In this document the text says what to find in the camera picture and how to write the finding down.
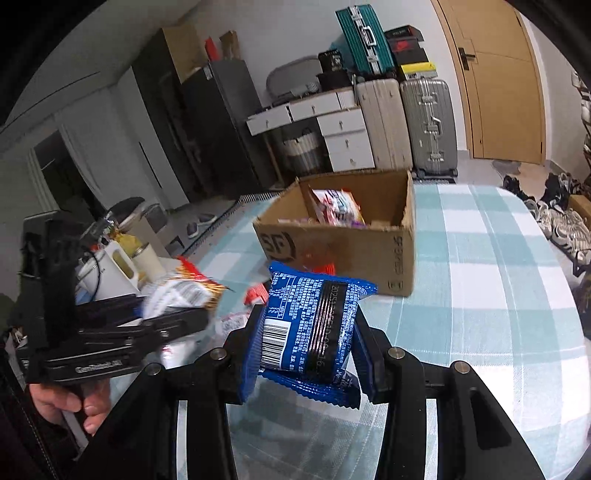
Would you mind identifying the brown paper bag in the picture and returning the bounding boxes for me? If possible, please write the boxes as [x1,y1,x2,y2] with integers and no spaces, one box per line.
[219,30,239,61]

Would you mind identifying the grey arched mirror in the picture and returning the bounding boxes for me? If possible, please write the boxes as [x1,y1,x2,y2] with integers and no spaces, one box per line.
[266,55,324,100]

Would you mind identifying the pair of grey slippers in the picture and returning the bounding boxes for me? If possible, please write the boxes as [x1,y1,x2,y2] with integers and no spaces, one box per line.
[186,213,219,239]

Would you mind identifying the pile of loose shoes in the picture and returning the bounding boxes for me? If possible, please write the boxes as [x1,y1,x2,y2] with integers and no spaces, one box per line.
[501,171,591,264]

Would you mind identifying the beige suitcase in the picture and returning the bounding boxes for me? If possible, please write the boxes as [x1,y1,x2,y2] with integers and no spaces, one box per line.
[355,78,413,171]

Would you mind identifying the white kettle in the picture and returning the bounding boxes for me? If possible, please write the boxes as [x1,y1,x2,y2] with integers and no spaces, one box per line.
[78,240,140,303]

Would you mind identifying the tall dark cabinet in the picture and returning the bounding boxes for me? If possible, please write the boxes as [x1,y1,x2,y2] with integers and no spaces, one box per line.
[131,28,218,208]

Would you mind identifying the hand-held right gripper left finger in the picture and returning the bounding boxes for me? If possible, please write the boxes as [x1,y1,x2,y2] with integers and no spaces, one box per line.
[78,305,266,480]

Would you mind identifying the dotted patterned rug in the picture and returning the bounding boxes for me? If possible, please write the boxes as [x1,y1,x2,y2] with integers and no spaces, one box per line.
[175,191,278,259]

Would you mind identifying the large flat cardboard sheet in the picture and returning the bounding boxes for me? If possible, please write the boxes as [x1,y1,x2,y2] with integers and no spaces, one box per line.
[161,25,208,84]

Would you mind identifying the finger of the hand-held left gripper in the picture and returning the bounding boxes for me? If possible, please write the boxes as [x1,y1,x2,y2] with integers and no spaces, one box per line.
[81,308,209,344]
[76,296,146,326]

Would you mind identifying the dark red snack packet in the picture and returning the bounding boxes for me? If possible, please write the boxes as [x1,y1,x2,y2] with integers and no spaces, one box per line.
[245,282,269,306]

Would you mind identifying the plain black shoe box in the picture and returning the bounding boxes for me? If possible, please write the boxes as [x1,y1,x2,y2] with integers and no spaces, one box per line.
[392,50,430,68]

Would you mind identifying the person's left hand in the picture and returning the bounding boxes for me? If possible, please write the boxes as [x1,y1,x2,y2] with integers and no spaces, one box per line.
[30,385,112,437]

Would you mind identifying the silver suitcase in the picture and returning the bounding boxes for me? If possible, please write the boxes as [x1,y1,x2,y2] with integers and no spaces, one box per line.
[400,76,459,178]

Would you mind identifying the red black shoe box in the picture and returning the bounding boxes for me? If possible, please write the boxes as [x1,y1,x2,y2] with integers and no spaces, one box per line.
[387,38,426,56]

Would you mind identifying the blue snack packet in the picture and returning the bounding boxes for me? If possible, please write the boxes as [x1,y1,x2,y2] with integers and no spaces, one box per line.
[259,261,378,411]

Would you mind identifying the black bag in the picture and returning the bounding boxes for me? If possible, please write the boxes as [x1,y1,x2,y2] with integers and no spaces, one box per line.
[318,71,355,92]

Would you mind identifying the grey kitchen appliance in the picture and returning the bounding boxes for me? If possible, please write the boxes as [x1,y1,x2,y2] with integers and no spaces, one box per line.
[104,197,168,236]

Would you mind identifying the teal checked tablecloth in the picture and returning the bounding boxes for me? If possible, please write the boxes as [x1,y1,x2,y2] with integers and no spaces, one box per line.
[178,182,587,480]

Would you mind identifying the dark grey refrigerator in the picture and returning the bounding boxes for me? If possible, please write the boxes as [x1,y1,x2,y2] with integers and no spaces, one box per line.
[180,60,278,199]

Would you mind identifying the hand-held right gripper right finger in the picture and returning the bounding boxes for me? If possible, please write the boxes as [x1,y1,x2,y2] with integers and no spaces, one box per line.
[353,318,546,480]

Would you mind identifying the wooden door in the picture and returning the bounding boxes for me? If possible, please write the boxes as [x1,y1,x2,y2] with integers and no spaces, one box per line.
[431,0,546,164]

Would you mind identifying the silver white chips bag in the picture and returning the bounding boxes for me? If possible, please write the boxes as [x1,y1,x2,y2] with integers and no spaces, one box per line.
[143,257,229,324]

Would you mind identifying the green suitcase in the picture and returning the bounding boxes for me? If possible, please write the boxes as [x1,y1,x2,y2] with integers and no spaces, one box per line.
[335,4,396,77]

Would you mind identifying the woven laundry basket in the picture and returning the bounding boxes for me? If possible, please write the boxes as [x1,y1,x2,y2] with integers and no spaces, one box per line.
[281,131,329,176]

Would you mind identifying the yellow bag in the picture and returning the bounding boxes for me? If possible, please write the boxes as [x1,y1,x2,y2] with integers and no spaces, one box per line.
[115,232,145,258]

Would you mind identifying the white drawer desk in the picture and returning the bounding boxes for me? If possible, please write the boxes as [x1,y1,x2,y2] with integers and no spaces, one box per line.
[246,88,376,172]

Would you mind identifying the red white snack packet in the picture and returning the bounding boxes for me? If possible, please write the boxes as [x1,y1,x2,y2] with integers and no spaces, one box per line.
[216,311,252,335]

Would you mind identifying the cream tumbler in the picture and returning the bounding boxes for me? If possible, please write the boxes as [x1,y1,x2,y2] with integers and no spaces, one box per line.
[133,244,165,283]

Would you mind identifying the yellow shoe box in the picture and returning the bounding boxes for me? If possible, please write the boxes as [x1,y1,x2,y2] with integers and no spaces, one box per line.
[400,62,437,81]

